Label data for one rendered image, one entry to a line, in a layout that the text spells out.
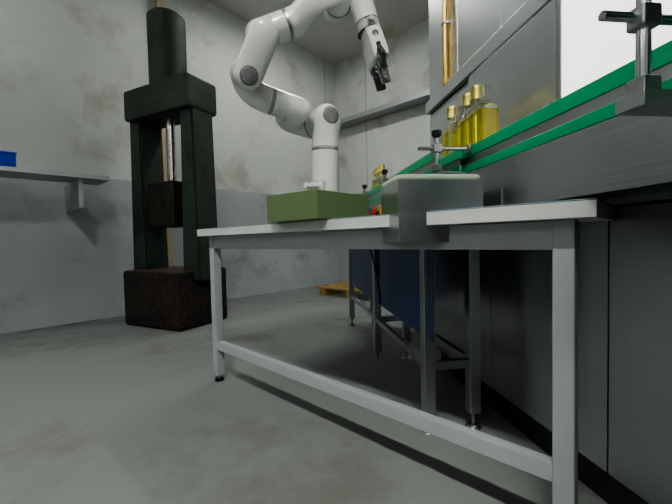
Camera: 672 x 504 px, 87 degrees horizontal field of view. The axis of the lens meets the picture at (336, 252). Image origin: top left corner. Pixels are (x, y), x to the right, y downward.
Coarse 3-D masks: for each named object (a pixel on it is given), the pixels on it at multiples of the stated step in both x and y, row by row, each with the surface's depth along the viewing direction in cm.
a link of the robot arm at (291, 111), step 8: (280, 96) 113; (288, 96) 114; (296, 96) 116; (280, 104) 113; (288, 104) 114; (296, 104) 115; (304, 104) 117; (272, 112) 115; (280, 112) 115; (288, 112) 115; (296, 112) 116; (304, 112) 117; (280, 120) 123; (288, 120) 119; (296, 120) 118; (304, 120) 120; (288, 128) 125; (296, 128) 127; (304, 128) 129; (304, 136) 131
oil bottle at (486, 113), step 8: (480, 104) 106; (488, 104) 105; (496, 104) 105; (480, 112) 105; (488, 112) 105; (496, 112) 105; (480, 120) 106; (488, 120) 105; (496, 120) 105; (480, 128) 106; (488, 128) 105; (496, 128) 105; (480, 136) 106
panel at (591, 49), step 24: (576, 0) 88; (600, 0) 82; (624, 0) 76; (576, 24) 89; (600, 24) 82; (624, 24) 76; (576, 48) 89; (600, 48) 82; (624, 48) 76; (576, 72) 89; (600, 72) 82
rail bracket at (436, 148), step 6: (432, 132) 108; (438, 132) 107; (438, 138) 107; (438, 144) 107; (468, 144) 108; (420, 150) 108; (426, 150) 108; (432, 150) 108; (438, 150) 107; (444, 150) 108; (450, 150) 109; (456, 150) 109; (462, 150) 109; (468, 150) 109; (438, 156) 108; (438, 162) 108; (432, 168) 109; (438, 168) 107
